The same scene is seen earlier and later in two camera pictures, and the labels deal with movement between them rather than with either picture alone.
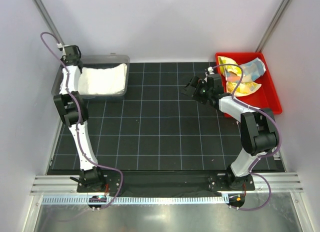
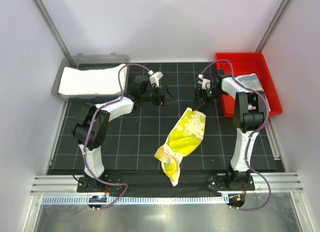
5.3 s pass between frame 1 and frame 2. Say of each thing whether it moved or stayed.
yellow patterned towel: moved
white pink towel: stayed
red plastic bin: stayed
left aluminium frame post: stayed
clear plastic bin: stayed
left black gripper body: moved
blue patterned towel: moved
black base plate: stayed
